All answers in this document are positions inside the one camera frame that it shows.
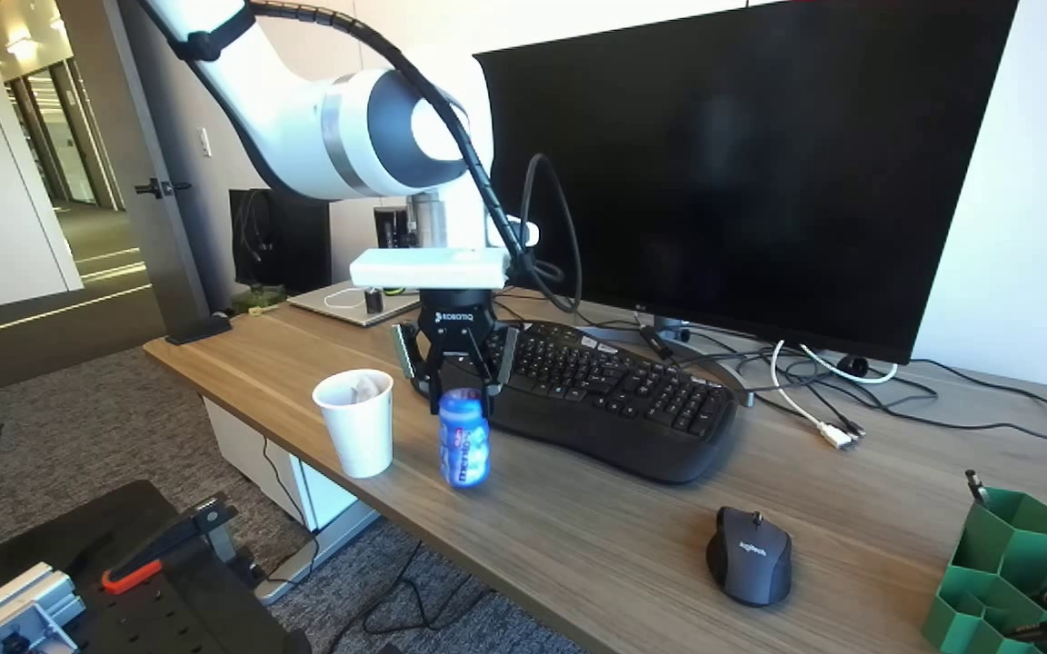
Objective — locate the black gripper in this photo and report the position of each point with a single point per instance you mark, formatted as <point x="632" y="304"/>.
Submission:
<point x="464" y="346"/>

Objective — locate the blue plastic bottle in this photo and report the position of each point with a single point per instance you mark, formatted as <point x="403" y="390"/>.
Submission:
<point x="464" y="440"/>

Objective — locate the white paper cup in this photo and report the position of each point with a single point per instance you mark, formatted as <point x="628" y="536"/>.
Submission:
<point x="359" y="411"/>

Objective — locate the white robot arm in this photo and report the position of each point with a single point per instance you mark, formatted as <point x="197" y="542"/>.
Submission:
<point x="409" y="129"/>

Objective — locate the silver laptop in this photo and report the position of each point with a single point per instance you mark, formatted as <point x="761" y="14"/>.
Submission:
<point x="354" y="304"/>

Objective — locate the black electric kettle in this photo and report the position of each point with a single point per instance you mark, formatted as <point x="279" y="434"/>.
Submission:
<point x="395" y="228"/>

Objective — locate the black computer keyboard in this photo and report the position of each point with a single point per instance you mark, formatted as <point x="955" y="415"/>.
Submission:
<point x="628" y="411"/>

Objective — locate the small black monitor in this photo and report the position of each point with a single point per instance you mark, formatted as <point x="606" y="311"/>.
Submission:
<point x="281" y="240"/>

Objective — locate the black computer monitor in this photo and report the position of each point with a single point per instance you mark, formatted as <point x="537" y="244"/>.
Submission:
<point x="785" y="168"/>

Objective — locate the black computer mouse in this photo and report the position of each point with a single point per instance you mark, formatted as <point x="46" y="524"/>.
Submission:
<point x="751" y="558"/>

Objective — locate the orange black clamp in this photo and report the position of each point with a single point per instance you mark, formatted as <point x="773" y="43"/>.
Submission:
<point x="200" y="529"/>

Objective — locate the black perforated robot cart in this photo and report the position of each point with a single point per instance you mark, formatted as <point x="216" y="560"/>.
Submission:
<point x="52" y="594"/>

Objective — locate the green pen holder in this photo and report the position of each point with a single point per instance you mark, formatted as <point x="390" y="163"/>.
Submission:
<point x="995" y="587"/>

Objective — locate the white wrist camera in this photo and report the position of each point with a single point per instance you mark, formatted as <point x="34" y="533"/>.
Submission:
<point x="466" y="261"/>

